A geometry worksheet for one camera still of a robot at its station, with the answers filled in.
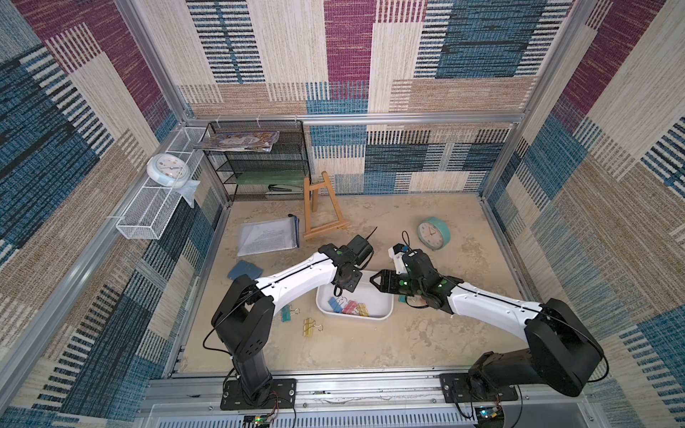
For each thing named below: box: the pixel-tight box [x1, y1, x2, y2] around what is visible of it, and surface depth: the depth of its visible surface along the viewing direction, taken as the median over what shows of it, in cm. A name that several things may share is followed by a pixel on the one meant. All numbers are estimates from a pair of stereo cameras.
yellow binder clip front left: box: [302, 317, 324, 338], surface depth 86 cm
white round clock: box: [146, 152, 191, 189], surface depth 76 cm
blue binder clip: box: [327, 296, 343, 313], surface depth 91 cm
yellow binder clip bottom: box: [356, 302, 370, 317], surface depth 89 cm
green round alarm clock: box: [417, 216, 452, 252], surface depth 101 cm
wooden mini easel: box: [303, 171, 352, 240], surface depth 106 cm
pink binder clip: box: [341, 299, 358, 315], surface depth 89 cm
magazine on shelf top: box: [193, 131, 281, 152], surface depth 89 cm
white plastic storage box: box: [346, 270, 395, 321], surface depth 88 cm
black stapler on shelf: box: [268, 184, 303, 192], surface depth 114 cm
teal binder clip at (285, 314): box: [280, 304, 292, 323], surface depth 89 cm
